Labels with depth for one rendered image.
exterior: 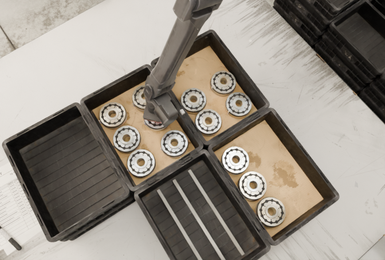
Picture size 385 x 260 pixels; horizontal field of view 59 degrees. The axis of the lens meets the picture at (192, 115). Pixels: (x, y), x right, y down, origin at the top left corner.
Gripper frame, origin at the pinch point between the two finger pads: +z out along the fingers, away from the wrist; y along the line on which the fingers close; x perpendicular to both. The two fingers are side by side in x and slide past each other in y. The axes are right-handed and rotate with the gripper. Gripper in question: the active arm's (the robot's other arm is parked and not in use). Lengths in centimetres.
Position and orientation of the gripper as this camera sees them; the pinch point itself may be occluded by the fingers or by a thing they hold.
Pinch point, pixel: (156, 114)
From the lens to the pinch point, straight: 127.6
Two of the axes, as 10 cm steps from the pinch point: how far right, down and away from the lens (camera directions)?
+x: -9.8, -2.2, 0.2
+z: -0.5, 3.2, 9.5
